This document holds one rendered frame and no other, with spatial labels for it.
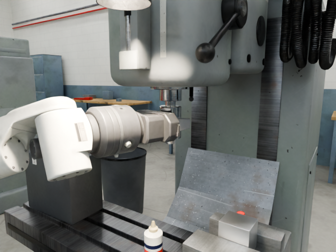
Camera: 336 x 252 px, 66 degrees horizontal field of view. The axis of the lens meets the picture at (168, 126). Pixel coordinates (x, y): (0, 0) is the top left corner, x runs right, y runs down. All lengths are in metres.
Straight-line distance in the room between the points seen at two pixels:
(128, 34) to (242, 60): 0.26
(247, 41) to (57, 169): 0.45
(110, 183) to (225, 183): 1.74
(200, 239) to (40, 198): 0.56
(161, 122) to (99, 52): 6.56
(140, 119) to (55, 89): 7.42
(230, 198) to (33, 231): 0.59
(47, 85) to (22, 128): 7.29
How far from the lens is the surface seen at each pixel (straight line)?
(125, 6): 0.42
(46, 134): 0.42
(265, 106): 0.86
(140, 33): 0.45
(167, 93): 0.53
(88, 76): 7.35
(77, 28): 7.72
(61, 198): 0.84
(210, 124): 0.93
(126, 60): 0.45
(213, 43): 0.43
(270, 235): 0.58
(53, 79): 7.86
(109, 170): 2.48
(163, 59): 0.46
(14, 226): 0.97
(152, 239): 0.59
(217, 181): 0.91
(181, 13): 0.45
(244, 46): 0.61
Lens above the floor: 1.32
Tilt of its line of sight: 10 degrees down
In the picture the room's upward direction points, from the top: straight up
